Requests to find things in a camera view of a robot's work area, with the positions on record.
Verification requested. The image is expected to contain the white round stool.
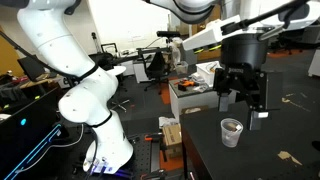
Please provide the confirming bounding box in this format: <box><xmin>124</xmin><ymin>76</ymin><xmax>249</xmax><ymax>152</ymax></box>
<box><xmin>106</xmin><ymin>65</ymin><xmax>132</xmax><ymax>113</ymax></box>

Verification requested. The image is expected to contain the black monitor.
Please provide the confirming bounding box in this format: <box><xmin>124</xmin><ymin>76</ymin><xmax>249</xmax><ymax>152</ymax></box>
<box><xmin>17</xmin><ymin>54</ymin><xmax>46</xmax><ymax>83</ymax></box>

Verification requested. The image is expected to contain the clear plastic cup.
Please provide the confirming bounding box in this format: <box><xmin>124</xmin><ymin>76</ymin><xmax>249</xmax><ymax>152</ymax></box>
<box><xmin>220</xmin><ymin>117</ymin><xmax>244</xmax><ymax>149</ymax></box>

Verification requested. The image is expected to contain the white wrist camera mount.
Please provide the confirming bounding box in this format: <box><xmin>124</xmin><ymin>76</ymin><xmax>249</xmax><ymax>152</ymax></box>
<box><xmin>182</xmin><ymin>14</ymin><xmax>242</xmax><ymax>55</ymax></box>

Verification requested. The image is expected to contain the white office desk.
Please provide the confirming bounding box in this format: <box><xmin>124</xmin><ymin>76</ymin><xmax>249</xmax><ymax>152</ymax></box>
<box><xmin>111</xmin><ymin>46</ymin><xmax>162</xmax><ymax>84</ymax></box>

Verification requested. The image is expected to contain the white cable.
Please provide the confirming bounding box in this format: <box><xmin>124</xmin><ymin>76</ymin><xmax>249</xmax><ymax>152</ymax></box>
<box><xmin>16</xmin><ymin>123</ymin><xmax>84</xmax><ymax>174</ymax></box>

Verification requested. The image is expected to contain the orange hand tool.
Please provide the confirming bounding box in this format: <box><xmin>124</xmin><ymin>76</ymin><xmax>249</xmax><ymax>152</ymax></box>
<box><xmin>177</xmin><ymin>78</ymin><xmax>196</xmax><ymax>92</ymax></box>

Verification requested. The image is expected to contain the white furniture panel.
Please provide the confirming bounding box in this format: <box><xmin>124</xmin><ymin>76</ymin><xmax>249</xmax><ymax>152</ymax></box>
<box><xmin>308</xmin><ymin>49</ymin><xmax>320</xmax><ymax>78</ymax></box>

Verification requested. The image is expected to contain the white cabinet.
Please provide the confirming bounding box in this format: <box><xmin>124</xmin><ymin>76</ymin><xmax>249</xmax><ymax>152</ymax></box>
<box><xmin>168</xmin><ymin>78</ymin><xmax>238</xmax><ymax>123</ymax></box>

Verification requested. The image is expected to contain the orange black clamp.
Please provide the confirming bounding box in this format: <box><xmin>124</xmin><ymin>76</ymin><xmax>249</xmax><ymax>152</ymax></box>
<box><xmin>144</xmin><ymin>132</ymin><xmax>168</xmax><ymax>143</ymax></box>
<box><xmin>139</xmin><ymin>168</ymin><xmax>168</xmax><ymax>180</ymax></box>

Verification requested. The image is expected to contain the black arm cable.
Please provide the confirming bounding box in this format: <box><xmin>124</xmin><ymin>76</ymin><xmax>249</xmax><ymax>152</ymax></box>
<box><xmin>233</xmin><ymin>0</ymin><xmax>313</xmax><ymax>33</ymax></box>

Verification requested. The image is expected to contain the black diagonal pole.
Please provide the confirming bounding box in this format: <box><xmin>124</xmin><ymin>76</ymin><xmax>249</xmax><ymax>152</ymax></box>
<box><xmin>0</xmin><ymin>30</ymin><xmax>74</xmax><ymax>81</ymax></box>

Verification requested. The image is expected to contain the cluttered wooden desk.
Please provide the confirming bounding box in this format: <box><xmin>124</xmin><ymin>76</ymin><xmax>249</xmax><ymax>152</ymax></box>
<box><xmin>0</xmin><ymin>70</ymin><xmax>65</xmax><ymax>92</ymax></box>

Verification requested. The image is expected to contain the small printed cardboard box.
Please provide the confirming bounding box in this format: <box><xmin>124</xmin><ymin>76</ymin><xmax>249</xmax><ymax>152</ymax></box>
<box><xmin>162</xmin><ymin>123</ymin><xmax>183</xmax><ymax>159</ymax></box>

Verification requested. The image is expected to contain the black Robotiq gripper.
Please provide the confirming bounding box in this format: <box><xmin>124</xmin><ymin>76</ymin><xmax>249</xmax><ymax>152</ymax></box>
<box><xmin>213</xmin><ymin>33</ymin><xmax>284</xmax><ymax>132</ymax></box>

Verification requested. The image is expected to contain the black office chair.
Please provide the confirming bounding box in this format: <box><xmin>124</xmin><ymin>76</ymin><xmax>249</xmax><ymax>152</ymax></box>
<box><xmin>143</xmin><ymin>50</ymin><xmax>169</xmax><ymax>95</ymax></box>

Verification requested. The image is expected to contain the black computer tower blue light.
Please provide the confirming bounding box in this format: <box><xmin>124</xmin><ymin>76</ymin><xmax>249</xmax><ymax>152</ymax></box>
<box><xmin>0</xmin><ymin>87</ymin><xmax>64</xmax><ymax>180</ymax></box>

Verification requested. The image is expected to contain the small tan tape scrap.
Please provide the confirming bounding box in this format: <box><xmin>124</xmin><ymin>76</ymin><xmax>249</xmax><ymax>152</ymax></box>
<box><xmin>277</xmin><ymin>150</ymin><xmax>303</xmax><ymax>167</ymax></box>

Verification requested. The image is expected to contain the black stereo camera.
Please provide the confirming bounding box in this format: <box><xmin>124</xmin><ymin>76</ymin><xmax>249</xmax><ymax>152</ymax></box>
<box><xmin>156</xmin><ymin>30</ymin><xmax>182</xmax><ymax>39</ymax></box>

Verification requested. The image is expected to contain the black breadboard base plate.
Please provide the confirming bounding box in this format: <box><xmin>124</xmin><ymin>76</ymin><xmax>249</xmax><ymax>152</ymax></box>
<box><xmin>66</xmin><ymin>133</ymin><xmax>168</xmax><ymax>180</ymax></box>

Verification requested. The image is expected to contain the white plastic bin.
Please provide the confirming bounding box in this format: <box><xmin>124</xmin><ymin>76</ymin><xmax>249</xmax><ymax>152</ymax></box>
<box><xmin>195</xmin><ymin>60</ymin><xmax>223</xmax><ymax>88</ymax></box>

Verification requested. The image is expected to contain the white crumpled bag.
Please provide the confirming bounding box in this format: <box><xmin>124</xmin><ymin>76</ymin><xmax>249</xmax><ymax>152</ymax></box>
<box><xmin>158</xmin><ymin>116</ymin><xmax>180</xmax><ymax>130</ymax></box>

